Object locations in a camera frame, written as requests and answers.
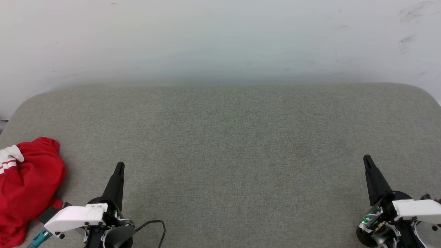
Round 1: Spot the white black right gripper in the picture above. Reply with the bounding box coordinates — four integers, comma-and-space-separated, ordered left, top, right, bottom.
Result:
356, 155, 441, 248

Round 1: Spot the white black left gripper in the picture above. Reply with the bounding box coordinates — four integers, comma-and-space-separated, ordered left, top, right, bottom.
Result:
44, 162, 135, 248

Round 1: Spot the red cloth garment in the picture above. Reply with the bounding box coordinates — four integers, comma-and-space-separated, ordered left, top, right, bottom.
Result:
0, 137, 67, 248

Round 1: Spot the teal cable plug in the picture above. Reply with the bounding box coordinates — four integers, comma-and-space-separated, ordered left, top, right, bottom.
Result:
26, 229, 53, 248

